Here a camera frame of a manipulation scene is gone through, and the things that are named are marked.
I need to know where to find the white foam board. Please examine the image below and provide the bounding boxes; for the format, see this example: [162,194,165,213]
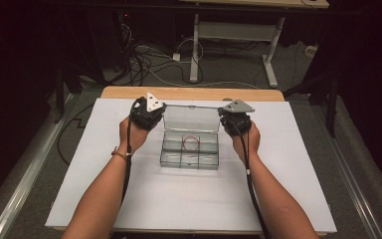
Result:
[45,98,338,233]

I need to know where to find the white frame desk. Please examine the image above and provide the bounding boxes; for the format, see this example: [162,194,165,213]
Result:
[178,0,330,90]

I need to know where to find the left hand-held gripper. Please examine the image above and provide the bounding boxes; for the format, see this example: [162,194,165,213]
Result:
[129,92,167,131]

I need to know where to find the metal floor rail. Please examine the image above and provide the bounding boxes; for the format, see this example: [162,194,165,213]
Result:
[0,93,78,239]
[311,105,382,239]

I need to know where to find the thin brown bracelet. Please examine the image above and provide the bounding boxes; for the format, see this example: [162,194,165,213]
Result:
[110,146,129,162]

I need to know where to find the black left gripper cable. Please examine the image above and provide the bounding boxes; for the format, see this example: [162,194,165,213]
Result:
[120,105,137,205]

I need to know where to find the person's right hand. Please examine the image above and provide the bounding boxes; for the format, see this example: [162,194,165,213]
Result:
[231,119,262,165]

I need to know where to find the person's left hand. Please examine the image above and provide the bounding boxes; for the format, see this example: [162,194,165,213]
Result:
[118,115,151,156]

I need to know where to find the tangle of black cables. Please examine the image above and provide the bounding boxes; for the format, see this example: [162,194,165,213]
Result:
[117,21,193,87]

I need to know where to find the wooden table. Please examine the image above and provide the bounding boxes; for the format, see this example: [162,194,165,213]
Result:
[51,85,329,237]

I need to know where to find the small white floor box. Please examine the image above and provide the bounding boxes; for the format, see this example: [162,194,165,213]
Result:
[304,44,318,58]

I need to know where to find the black floor cable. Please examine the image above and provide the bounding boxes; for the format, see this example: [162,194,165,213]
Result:
[57,104,96,167]

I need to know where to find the long white floor cable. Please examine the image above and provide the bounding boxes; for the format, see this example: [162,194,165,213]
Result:
[143,64,261,90]

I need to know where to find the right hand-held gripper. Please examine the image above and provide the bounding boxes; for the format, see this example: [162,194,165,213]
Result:
[217,99,256,137]

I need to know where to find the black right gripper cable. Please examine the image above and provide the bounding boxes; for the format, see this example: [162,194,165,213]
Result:
[227,117,272,239]

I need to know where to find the red rubber band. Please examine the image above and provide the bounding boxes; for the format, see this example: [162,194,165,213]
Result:
[182,134,201,152]

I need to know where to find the clear grey compartment box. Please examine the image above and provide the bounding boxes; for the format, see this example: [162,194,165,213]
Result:
[159,104,222,171]

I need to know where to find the black metal stand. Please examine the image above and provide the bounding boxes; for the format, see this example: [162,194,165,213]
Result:
[53,63,85,124]
[283,71,341,139]

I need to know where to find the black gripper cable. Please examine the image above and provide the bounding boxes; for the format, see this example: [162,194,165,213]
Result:
[227,117,272,239]
[120,105,137,205]

